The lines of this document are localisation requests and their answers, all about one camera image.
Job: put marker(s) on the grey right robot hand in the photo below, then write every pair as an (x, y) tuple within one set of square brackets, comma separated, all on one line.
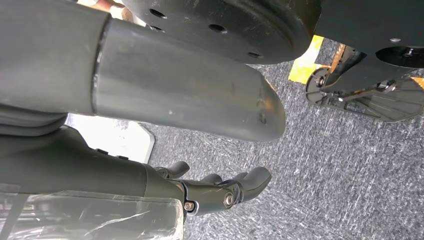
[(182, 86)]

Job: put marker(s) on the black round disc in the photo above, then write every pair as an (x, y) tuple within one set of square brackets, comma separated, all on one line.
[(232, 30)]

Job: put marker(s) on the grey kiosk stand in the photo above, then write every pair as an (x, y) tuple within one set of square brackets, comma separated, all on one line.
[(112, 139)]

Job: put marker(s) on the yellow floor tape patch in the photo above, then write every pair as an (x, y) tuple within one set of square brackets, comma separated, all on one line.
[(304, 63)]

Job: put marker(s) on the clear plastic film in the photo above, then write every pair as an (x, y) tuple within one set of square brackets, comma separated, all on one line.
[(92, 218)]

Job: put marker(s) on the black housing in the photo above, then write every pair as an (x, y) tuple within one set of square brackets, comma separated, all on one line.
[(364, 23)]

